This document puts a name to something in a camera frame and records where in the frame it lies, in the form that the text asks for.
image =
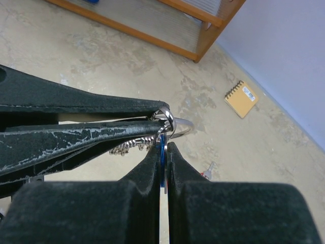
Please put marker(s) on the blue key tag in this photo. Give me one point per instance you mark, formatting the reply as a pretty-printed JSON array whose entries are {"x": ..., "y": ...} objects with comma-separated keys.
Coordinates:
[{"x": 163, "y": 148}]

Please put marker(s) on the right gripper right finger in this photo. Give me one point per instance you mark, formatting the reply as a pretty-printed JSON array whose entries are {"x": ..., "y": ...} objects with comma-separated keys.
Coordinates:
[{"x": 202, "y": 211}]

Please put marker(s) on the brown spiral notebook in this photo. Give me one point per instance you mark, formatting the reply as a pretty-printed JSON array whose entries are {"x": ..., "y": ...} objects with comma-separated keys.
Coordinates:
[{"x": 241, "y": 98}]

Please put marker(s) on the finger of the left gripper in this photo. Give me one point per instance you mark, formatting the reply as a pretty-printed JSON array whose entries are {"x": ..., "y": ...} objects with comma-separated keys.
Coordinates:
[
  {"x": 23, "y": 93},
  {"x": 22, "y": 148}
]

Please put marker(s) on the large metal keyring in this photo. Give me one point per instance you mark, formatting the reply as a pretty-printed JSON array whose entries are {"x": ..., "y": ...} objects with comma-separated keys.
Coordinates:
[{"x": 174, "y": 127}]

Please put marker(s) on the wooden shelf rack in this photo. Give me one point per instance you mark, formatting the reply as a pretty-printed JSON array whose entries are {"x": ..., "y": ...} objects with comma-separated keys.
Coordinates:
[{"x": 187, "y": 28}]

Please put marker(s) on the red key tag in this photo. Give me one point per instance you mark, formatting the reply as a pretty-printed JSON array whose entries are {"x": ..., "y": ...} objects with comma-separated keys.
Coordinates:
[{"x": 208, "y": 173}]

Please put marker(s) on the bunch of metal keys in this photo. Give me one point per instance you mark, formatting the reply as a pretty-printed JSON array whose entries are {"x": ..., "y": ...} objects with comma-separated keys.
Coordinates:
[{"x": 140, "y": 143}]

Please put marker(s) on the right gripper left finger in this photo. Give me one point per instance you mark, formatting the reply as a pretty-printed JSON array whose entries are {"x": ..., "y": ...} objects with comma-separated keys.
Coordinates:
[{"x": 123, "y": 211}]

